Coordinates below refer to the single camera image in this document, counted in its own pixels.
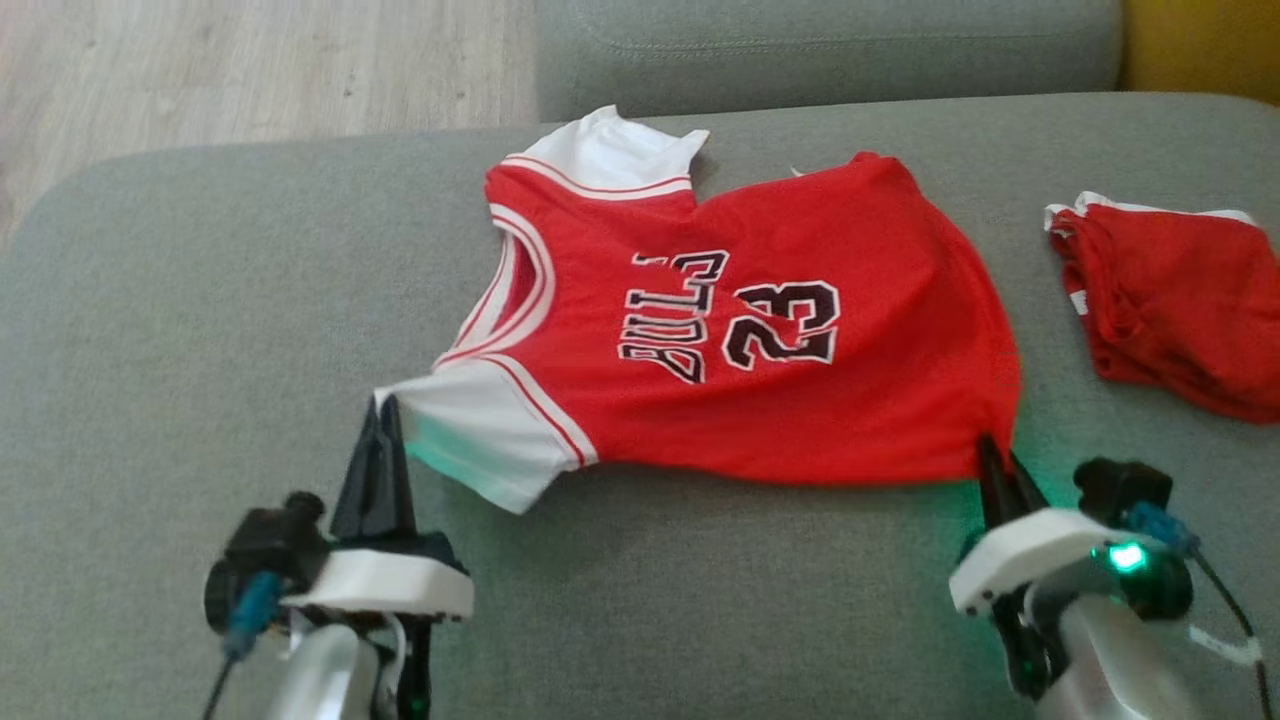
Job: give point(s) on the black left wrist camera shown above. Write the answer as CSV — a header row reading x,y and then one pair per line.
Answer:
x,y
265,545

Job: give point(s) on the red basketball jersey number 23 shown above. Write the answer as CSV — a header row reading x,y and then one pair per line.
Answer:
x,y
800,400

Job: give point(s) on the yellow upholstered furniture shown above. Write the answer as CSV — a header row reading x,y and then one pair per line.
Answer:
x,y
1200,45

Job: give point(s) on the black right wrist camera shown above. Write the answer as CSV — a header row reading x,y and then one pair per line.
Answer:
x,y
1120,485

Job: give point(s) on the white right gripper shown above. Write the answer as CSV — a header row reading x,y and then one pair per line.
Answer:
x,y
1020,560

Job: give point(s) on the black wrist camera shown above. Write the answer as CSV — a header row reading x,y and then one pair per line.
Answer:
x,y
1120,485
265,545

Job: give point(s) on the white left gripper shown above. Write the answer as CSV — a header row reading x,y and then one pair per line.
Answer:
x,y
385,585

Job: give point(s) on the red shorts with white stripes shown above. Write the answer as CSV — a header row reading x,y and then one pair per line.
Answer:
x,y
1180,310

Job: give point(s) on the large grey sofa seat cushion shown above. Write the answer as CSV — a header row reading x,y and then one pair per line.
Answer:
x,y
650,600

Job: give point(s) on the grey sofa cushion with seam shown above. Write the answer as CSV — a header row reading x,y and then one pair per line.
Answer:
x,y
830,50

